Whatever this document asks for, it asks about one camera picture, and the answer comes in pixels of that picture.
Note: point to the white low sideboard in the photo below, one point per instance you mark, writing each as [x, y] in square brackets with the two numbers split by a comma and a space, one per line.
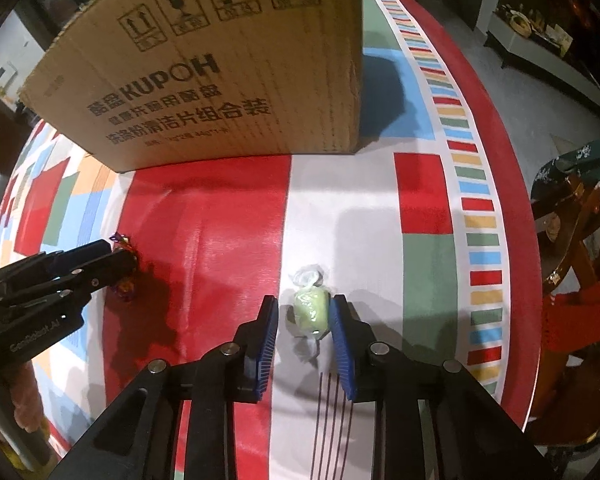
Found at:
[532, 53]

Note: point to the red gold foil candy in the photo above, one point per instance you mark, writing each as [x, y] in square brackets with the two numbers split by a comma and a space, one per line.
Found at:
[125, 266]

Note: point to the brown cardboard box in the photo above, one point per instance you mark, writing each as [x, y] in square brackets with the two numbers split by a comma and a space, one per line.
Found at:
[145, 83]

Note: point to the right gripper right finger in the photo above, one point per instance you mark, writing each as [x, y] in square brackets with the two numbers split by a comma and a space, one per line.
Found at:
[351, 341]

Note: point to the colourful patchwork tablecloth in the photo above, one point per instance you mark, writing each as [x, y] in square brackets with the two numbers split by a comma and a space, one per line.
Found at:
[427, 230]

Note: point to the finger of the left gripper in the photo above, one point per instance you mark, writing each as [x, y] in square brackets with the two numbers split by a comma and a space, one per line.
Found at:
[96, 275]
[62, 263]

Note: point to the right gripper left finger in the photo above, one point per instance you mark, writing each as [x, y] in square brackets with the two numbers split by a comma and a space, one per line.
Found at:
[259, 349]

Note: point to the green candy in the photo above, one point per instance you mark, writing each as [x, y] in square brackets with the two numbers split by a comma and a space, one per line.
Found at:
[309, 312]

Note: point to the left human hand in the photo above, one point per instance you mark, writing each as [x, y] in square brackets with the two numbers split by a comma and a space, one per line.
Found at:
[27, 401]

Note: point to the wooden chair with red cushion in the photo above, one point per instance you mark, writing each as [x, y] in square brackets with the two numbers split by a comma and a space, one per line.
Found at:
[565, 201]

